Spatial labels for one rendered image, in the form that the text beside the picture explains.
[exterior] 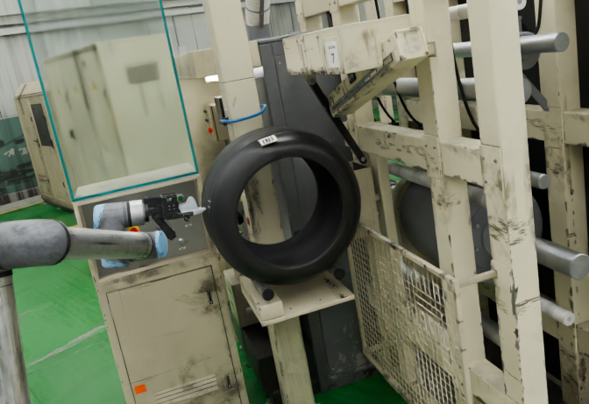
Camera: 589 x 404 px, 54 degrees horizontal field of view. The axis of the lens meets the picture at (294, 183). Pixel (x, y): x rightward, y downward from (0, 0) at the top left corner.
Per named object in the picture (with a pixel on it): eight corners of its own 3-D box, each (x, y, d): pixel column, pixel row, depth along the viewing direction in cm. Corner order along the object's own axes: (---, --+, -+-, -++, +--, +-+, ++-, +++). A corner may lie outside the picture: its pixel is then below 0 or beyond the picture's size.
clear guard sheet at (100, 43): (72, 201, 246) (9, -31, 224) (198, 173, 259) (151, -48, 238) (72, 202, 244) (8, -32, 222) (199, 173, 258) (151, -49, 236)
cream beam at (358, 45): (287, 75, 231) (280, 38, 228) (344, 65, 238) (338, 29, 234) (343, 75, 174) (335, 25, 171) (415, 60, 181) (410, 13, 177)
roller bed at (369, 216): (333, 230, 265) (322, 167, 258) (362, 222, 269) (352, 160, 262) (349, 241, 246) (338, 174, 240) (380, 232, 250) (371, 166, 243)
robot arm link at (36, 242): (31, 212, 132) (170, 227, 196) (-14, 220, 135) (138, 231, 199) (34, 263, 130) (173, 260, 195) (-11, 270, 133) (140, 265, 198)
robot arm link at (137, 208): (132, 229, 195) (131, 223, 204) (147, 227, 197) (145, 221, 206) (129, 203, 194) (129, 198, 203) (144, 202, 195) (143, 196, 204)
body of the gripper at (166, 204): (179, 195, 199) (143, 200, 195) (181, 220, 200) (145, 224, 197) (176, 192, 206) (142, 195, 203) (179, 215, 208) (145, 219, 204)
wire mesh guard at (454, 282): (363, 354, 270) (341, 214, 254) (366, 352, 270) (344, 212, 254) (476, 479, 185) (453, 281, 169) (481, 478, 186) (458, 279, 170)
